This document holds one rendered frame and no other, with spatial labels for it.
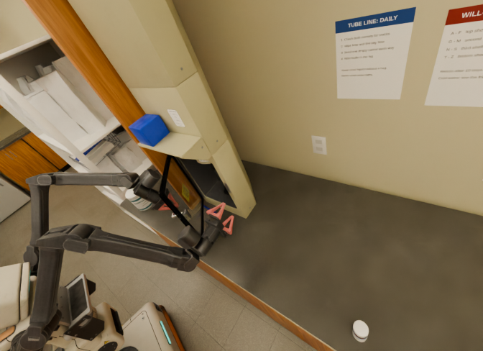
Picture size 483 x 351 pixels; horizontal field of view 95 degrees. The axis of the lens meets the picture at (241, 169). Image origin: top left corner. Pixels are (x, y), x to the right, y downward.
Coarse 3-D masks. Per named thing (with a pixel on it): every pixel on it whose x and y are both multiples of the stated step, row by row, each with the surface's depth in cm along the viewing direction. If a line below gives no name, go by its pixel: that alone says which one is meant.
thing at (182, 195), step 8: (176, 168) 111; (168, 176) 99; (176, 176) 108; (184, 176) 117; (160, 184) 92; (168, 184) 97; (176, 184) 105; (184, 184) 114; (168, 192) 95; (176, 192) 102; (184, 192) 111; (192, 192) 121; (176, 200) 99; (184, 200) 108; (192, 200) 118; (200, 200) 129; (184, 208) 105; (192, 208) 114; (200, 208) 125; (184, 216) 102; (192, 216) 111; (200, 216) 121; (192, 224) 108; (200, 224) 117; (200, 232) 114
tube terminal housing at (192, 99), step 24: (144, 96) 87; (168, 96) 77; (192, 96) 77; (168, 120) 90; (192, 120) 80; (216, 120) 88; (216, 144) 91; (216, 168) 97; (240, 168) 108; (240, 192) 112
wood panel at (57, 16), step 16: (32, 0) 68; (48, 0) 71; (64, 0) 74; (48, 16) 71; (64, 16) 74; (48, 32) 74; (64, 32) 75; (80, 32) 79; (64, 48) 76; (80, 48) 80; (96, 48) 83; (80, 64) 80; (96, 64) 84; (96, 80) 85; (112, 80) 90; (112, 96) 91; (128, 96) 96; (112, 112) 94; (128, 112) 97; (144, 112) 103; (128, 128) 98; (160, 160) 114
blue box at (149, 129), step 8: (144, 120) 90; (152, 120) 88; (160, 120) 91; (136, 128) 87; (144, 128) 86; (152, 128) 89; (160, 128) 91; (136, 136) 93; (144, 136) 87; (152, 136) 89; (160, 136) 92; (144, 144) 94; (152, 144) 90
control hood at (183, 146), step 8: (168, 136) 93; (176, 136) 91; (184, 136) 89; (192, 136) 87; (160, 144) 91; (168, 144) 88; (176, 144) 86; (184, 144) 84; (192, 144) 83; (200, 144) 84; (168, 152) 84; (176, 152) 82; (184, 152) 80; (192, 152) 82; (200, 152) 85; (208, 152) 89
